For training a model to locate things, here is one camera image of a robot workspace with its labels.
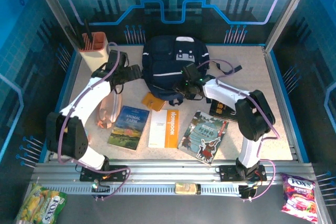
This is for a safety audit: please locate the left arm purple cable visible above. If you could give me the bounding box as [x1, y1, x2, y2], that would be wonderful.
[57, 41, 131, 201]

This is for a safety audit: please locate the orange and white notebook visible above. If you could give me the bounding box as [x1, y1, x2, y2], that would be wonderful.
[148, 108, 180, 149]

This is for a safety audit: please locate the black connector box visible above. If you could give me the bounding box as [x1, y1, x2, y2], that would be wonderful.
[90, 180, 111, 201]
[238, 184, 257, 201]

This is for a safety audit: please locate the Animal Farm book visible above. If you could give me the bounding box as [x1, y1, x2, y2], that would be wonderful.
[107, 106, 150, 152]

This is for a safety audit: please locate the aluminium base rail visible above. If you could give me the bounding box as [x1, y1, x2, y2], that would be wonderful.
[31, 159, 316, 196]

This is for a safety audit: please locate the green Fox's candy bag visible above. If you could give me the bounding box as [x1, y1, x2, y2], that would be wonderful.
[15, 183, 68, 224]

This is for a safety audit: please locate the purple Fox's candy bag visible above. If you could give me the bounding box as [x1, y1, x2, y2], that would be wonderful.
[280, 173, 318, 222]

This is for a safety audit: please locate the black book with yellow print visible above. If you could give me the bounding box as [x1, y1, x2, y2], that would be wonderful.
[209, 99, 238, 123]

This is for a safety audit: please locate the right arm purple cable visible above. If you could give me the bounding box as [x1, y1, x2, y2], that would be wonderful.
[196, 58, 279, 201]

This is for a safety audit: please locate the aluminium side rail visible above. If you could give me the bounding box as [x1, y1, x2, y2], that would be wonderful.
[47, 50, 82, 162]
[262, 47, 301, 162]

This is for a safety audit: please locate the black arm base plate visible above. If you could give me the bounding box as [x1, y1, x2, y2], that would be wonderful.
[215, 165, 267, 183]
[79, 165, 131, 183]

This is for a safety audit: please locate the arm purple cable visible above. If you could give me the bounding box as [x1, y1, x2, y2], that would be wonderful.
[57, 41, 131, 201]
[196, 58, 279, 201]

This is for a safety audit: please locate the aluminium frame post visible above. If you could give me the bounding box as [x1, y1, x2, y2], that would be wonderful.
[28, 0, 82, 59]
[264, 0, 317, 53]

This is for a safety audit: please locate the navy blue backpack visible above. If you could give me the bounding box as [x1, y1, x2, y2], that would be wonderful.
[141, 35, 242, 106]

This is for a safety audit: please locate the illustrated Chinese comic book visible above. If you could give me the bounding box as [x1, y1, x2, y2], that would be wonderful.
[177, 110, 229, 166]

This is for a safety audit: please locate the yellow leather card wallet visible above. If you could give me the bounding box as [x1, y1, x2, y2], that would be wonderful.
[141, 91, 166, 112]

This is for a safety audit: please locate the small yellow packet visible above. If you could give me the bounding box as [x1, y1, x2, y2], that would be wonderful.
[174, 182, 202, 196]

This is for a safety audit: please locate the black pen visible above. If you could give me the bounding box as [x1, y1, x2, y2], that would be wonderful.
[83, 18, 93, 44]
[74, 26, 85, 49]

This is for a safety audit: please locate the cream pen holder orange rim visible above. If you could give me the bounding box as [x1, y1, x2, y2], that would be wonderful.
[78, 31, 111, 74]

